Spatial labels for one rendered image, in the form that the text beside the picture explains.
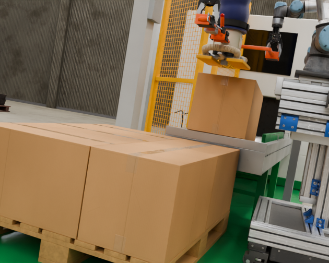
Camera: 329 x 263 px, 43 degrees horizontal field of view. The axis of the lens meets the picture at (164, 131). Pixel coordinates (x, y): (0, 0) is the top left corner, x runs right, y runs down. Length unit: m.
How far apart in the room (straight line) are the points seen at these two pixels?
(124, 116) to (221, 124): 1.26
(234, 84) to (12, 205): 1.61
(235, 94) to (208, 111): 0.21
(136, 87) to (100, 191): 2.15
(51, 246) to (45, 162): 0.36
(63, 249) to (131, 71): 2.26
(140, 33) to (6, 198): 2.26
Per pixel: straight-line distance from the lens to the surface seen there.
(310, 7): 2.89
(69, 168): 1.81
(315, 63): 2.29
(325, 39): 2.17
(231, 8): 2.70
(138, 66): 3.81
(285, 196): 3.36
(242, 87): 2.84
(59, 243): 1.90
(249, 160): 2.79
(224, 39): 2.53
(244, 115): 2.81
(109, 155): 1.71
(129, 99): 3.81
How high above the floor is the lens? 0.77
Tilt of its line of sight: 4 degrees down
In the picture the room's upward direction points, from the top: 9 degrees clockwise
